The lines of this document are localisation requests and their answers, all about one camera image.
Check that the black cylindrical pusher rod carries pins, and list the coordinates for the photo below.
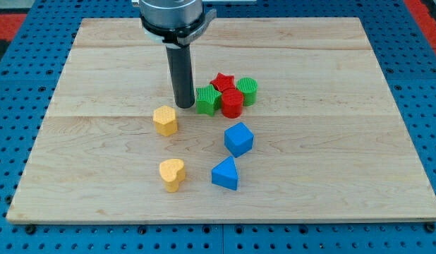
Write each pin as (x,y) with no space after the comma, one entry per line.
(181,76)

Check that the red star block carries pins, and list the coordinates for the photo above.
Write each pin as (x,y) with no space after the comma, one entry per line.
(223,82)

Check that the green star block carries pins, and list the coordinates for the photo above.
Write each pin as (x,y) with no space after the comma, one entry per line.
(208,100)

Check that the yellow hexagon block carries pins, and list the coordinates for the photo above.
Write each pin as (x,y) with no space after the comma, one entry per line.
(165,120)

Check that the red cylinder block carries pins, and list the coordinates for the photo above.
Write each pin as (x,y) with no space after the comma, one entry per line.
(232,103)

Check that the green cylinder block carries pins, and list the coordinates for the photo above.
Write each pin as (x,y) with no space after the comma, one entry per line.
(249,88)

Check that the blue cube block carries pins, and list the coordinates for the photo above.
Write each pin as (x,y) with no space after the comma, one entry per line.
(238,139)

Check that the yellow heart block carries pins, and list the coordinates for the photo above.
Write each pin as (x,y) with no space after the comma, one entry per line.
(172,172)

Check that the blue triangle block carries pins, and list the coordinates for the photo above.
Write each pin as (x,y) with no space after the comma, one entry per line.
(225,174)

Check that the wooden board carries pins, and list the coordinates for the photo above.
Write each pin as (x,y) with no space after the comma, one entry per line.
(330,144)

